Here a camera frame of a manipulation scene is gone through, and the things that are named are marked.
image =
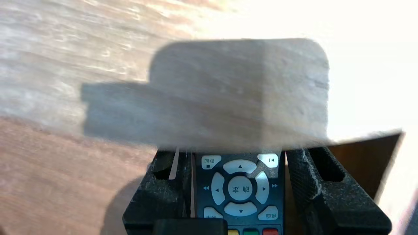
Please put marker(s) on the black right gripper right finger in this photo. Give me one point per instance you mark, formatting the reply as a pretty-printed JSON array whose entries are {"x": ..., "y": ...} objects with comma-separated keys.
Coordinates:
[{"x": 343, "y": 212}]

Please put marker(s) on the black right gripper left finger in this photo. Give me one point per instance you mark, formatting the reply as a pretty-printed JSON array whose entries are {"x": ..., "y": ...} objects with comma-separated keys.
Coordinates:
[{"x": 169, "y": 199}]

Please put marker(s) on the black TV remote control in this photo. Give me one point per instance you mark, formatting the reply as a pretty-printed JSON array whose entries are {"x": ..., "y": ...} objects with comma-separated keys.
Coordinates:
[{"x": 240, "y": 189}]

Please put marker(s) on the curved wooden table drawer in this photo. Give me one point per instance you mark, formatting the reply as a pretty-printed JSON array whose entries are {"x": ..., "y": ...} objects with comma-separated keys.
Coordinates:
[{"x": 65, "y": 179}]

